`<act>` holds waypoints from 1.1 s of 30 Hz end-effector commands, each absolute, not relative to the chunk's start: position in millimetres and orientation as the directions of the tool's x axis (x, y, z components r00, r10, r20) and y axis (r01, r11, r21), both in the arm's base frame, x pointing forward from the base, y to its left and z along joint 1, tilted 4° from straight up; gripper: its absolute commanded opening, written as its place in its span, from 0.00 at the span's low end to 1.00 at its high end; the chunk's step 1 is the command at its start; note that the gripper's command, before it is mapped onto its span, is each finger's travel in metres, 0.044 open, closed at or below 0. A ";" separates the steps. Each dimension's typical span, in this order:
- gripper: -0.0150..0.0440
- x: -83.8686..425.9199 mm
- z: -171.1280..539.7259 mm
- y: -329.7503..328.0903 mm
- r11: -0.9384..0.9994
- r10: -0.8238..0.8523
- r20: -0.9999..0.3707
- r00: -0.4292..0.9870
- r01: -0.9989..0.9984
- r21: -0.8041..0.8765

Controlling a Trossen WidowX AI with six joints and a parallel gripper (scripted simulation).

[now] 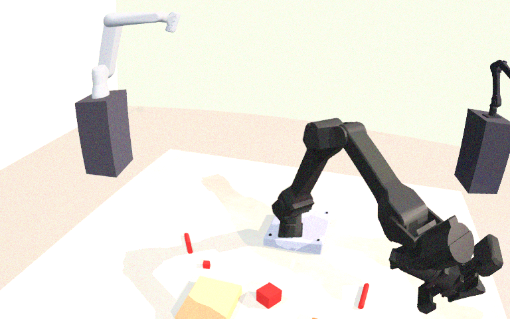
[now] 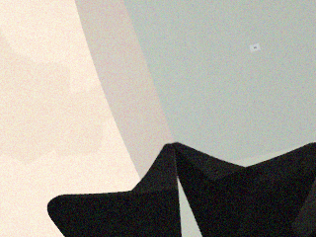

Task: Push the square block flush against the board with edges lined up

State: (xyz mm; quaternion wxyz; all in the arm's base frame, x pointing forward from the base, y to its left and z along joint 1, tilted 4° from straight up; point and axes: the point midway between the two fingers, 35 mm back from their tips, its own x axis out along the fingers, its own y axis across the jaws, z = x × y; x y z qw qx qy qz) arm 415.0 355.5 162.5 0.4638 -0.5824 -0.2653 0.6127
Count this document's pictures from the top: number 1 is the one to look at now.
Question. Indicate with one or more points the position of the red cylindrical bar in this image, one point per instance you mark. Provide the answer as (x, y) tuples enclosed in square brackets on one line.
[(363, 296), (188, 243)]

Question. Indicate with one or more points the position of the tan flat block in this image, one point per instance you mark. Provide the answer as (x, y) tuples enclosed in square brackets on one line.
[(210, 299)]

